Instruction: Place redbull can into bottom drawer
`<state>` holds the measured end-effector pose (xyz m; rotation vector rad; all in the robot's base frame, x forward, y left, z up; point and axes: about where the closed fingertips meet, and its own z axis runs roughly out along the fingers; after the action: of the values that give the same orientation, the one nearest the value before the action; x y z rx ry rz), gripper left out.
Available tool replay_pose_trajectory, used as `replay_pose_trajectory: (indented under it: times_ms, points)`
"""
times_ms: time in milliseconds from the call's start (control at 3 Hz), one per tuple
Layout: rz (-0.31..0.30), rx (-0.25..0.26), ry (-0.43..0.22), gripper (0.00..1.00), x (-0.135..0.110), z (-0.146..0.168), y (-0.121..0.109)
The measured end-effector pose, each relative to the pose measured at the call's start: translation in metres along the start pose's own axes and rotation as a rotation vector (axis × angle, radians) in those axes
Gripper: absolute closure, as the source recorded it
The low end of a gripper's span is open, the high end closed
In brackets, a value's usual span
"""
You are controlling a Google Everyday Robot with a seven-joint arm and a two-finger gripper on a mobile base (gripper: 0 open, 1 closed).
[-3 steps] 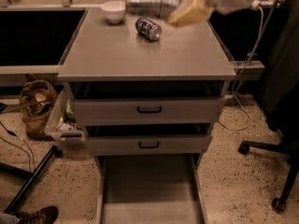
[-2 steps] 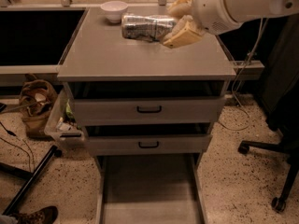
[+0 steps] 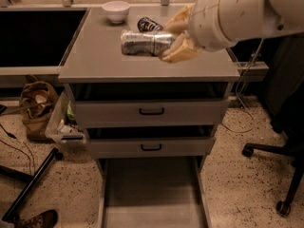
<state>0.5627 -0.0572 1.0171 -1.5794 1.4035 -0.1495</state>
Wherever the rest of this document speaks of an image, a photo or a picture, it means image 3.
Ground white ceramic bowl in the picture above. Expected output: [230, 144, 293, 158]
[102, 1, 130, 24]

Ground middle grey drawer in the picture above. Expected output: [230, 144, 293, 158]
[87, 125, 216, 159]

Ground grey cable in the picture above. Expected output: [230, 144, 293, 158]
[221, 38, 265, 135]

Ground brown canvas bag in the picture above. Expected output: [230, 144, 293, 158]
[19, 75, 59, 142]

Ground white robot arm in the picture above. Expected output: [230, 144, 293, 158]
[160, 0, 304, 63]

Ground black office chair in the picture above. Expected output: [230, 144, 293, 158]
[242, 83, 304, 217]

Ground clear plastic bin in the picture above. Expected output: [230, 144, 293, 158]
[45, 91, 86, 148]

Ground grey drawer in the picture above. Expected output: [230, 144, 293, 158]
[97, 157, 212, 228]
[69, 84, 229, 128]
[87, 125, 216, 159]

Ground grey drawer cabinet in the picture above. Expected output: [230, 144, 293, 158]
[59, 6, 239, 166]

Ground top grey drawer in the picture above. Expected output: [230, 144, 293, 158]
[69, 84, 229, 128]

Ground black metal stand leg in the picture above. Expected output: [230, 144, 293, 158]
[0, 148, 63, 221]

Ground brown boot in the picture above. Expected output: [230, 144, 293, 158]
[11, 209, 58, 228]

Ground bottom grey drawer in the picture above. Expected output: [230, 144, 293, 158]
[97, 157, 212, 228]

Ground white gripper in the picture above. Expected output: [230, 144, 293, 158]
[160, 0, 237, 64]

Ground silver redbull can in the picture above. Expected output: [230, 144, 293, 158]
[121, 29, 176, 56]

